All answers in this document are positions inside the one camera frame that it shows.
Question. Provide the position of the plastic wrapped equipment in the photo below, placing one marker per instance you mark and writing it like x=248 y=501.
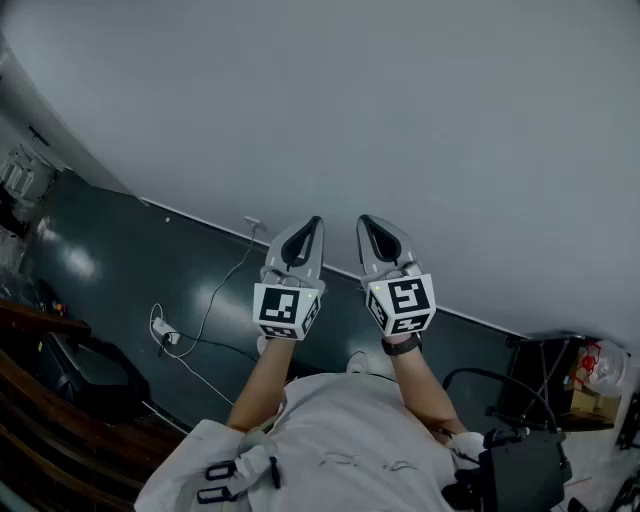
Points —
x=15 y=260

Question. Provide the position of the brown cardboard box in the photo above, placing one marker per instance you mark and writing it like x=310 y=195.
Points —
x=590 y=405

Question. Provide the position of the white power strip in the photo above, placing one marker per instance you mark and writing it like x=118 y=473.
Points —
x=162 y=327

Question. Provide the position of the clear plastic bag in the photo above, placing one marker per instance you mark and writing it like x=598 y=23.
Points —
x=610 y=367

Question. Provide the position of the person's left forearm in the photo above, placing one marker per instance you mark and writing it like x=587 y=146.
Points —
x=260 y=385

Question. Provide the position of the black wristwatch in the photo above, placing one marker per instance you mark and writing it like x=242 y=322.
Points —
x=402 y=346

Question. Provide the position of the person's right white shoe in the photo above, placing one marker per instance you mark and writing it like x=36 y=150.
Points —
x=356 y=361

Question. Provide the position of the white toilet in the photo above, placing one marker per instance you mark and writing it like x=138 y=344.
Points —
x=11 y=172
x=35 y=180

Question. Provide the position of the person's white shoe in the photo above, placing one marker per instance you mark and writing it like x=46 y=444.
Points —
x=356 y=361
x=262 y=344

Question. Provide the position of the black bag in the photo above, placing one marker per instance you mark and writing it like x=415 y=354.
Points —
x=90 y=375

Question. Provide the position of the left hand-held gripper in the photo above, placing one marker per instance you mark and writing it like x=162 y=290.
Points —
x=280 y=305

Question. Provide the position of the person's left white shoe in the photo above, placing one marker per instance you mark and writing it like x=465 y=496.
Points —
x=262 y=344

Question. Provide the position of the black equipment box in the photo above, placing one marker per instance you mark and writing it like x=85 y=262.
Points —
x=520 y=475

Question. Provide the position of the person's white shirt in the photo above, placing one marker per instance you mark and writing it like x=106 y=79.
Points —
x=340 y=440

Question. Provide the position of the white wall plug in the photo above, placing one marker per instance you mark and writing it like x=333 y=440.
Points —
x=252 y=221

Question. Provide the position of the person's right forearm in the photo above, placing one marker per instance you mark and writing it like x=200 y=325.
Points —
x=420 y=390

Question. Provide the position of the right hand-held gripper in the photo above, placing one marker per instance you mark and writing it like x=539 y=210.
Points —
x=407 y=300

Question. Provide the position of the brown wooden furniture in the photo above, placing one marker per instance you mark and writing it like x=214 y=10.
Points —
x=60 y=450

